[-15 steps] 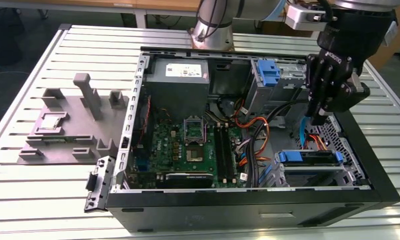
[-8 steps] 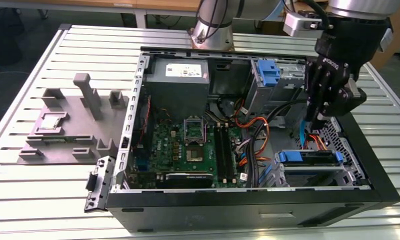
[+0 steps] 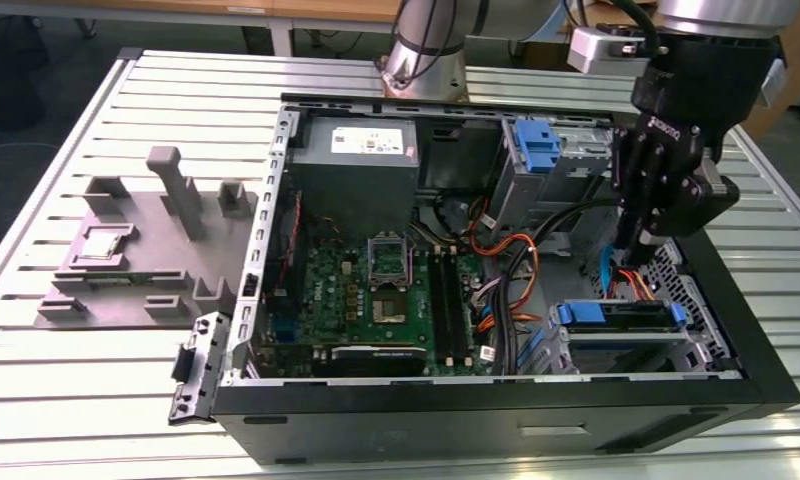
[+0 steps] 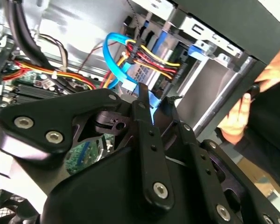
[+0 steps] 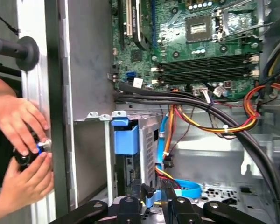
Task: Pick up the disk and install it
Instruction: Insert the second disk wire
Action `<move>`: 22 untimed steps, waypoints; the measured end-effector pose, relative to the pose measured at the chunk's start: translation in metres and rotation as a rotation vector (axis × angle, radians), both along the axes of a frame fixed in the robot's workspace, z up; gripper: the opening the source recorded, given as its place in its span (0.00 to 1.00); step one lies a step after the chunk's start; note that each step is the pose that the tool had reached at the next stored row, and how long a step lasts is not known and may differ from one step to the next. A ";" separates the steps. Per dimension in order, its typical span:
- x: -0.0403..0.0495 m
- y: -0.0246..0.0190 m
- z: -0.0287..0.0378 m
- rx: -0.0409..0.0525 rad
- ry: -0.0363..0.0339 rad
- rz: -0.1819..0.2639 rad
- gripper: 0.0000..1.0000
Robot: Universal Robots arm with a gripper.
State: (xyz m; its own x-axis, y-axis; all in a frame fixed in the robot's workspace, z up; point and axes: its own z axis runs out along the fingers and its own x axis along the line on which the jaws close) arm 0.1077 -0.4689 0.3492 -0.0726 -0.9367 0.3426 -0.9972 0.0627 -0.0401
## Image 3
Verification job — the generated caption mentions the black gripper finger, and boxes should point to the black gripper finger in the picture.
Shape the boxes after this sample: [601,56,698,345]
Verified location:
[610,127,684,266]

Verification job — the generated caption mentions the blue data wire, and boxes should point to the blue data wire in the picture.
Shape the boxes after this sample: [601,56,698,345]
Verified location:
[599,243,627,301]

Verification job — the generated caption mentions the orange red power wire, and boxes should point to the orange red power wire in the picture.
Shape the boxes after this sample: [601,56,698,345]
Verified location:
[609,268,660,302]

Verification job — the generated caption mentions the grey metal disk bay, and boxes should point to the grey metal disk bay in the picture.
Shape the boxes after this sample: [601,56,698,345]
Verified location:
[546,298,716,375]

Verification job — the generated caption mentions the grey metal drive cage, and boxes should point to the grey metal drive cage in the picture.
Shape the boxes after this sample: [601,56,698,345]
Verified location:
[493,117,626,236]

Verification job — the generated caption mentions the blue plastic drive latch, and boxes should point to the blue plastic drive latch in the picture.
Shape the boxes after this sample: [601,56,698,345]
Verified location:
[515,119,563,174]

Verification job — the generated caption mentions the black RAM slot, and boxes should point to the black RAM slot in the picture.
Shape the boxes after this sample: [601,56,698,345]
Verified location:
[446,244,475,366]
[427,244,457,366]

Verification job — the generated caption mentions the metal socket cover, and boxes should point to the metal socket cover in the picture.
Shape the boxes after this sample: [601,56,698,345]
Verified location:
[366,234,415,294]

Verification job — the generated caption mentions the grey power supply unit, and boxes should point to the grey power supply unit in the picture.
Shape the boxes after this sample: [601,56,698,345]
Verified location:
[286,117,421,236]

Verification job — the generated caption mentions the CPU socket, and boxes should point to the CPU socket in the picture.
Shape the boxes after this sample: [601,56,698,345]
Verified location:
[371,292,417,326]

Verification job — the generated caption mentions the green motherboard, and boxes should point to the green motherboard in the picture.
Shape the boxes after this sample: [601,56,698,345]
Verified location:
[253,232,493,379]

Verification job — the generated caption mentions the black graphics card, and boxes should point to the black graphics card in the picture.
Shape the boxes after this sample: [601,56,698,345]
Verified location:
[311,344,429,379]

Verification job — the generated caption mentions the black PC case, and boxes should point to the black PC case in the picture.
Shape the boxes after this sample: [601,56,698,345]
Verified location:
[210,91,800,464]

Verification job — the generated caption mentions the grey parts rack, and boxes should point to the grey parts rack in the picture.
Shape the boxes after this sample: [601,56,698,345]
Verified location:
[34,146,262,332]

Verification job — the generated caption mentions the grey case rear latch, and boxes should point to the grey case rear latch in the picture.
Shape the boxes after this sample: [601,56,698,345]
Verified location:
[167,310,233,426]

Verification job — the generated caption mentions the green RAM stick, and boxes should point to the green RAM stick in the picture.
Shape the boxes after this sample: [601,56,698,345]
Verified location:
[86,272,159,289]

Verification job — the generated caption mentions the silver CPU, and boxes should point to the silver CPU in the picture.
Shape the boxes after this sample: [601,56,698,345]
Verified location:
[79,234,123,261]

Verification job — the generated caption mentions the black office chair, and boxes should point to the black office chair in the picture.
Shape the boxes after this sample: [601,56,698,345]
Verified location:
[0,14,50,132]

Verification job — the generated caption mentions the small grey side camera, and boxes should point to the small grey side camera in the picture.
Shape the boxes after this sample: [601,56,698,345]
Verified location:
[657,159,742,237]

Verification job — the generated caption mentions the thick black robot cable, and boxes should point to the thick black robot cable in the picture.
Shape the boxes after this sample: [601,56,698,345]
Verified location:
[617,0,666,56]

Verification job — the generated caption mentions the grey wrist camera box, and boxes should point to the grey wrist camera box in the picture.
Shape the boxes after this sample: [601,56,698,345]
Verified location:
[569,27,653,76]

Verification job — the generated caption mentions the orange wire bundle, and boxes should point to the orange wire bundle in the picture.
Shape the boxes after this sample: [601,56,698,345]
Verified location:
[470,232,542,311]

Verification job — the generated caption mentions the black cable bundle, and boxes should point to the black cable bundle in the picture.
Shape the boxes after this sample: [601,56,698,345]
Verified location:
[493,197,626,376]

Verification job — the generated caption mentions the thin red wire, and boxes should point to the thin red wire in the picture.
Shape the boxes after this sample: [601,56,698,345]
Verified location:
[273,192,306,296]

